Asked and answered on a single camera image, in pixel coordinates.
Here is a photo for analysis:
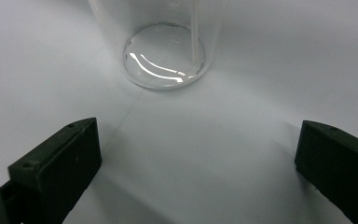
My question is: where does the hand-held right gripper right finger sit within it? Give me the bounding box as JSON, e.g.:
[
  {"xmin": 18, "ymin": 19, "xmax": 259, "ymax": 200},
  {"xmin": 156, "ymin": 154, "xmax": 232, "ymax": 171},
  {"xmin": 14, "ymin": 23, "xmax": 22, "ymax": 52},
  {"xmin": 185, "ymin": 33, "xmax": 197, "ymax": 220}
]
[{"xmin": 294, "ymin": 119, "xmax": 358, "ymax": 224}]

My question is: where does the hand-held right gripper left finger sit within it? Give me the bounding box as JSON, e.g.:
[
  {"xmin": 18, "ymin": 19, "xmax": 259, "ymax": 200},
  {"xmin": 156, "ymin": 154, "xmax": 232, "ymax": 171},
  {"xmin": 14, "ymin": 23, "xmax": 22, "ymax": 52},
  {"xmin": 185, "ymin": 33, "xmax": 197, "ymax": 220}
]
[{"xmin": 0, "ymin": 117, "xmax": 103, "ymax": 224}]

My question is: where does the clear glass beaker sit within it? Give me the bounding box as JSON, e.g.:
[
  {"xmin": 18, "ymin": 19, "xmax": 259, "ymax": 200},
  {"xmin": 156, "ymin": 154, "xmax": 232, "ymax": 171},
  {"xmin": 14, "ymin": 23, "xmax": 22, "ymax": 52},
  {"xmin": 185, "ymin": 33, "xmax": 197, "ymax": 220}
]
[{"xmin": 87, "ymin": 0, "xmax": 228, "ymax": 91}]

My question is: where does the clear glass stirring rod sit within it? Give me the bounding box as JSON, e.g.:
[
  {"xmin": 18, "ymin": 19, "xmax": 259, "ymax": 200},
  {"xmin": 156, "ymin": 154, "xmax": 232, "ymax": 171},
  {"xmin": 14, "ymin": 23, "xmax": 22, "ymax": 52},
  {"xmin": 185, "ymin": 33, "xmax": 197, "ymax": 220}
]
[{"xmin": 189, "ymin": 0, "xmax": 201, "ymax": 65}]

